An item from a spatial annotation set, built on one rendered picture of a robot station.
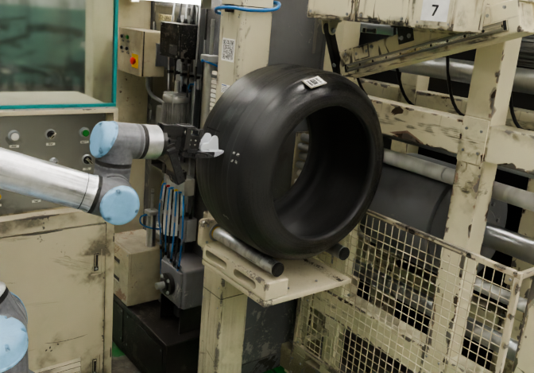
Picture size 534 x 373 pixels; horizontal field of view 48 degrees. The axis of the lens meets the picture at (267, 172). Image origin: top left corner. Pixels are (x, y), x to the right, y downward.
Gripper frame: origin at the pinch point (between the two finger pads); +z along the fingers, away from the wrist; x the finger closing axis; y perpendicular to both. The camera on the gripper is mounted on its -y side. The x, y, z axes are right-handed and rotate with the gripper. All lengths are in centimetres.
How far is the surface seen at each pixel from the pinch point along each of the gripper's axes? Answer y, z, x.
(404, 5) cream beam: 51, 42, -19
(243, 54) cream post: 28.5, 20.8, 25.3
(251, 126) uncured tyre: 9.8, 4.1, -7.4
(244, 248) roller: -31.1, 18.8, 4.1
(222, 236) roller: -31.3, 18.6, 16.2
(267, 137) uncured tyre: 7.8, 6.8, -11.7
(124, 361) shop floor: -121, 32, 94
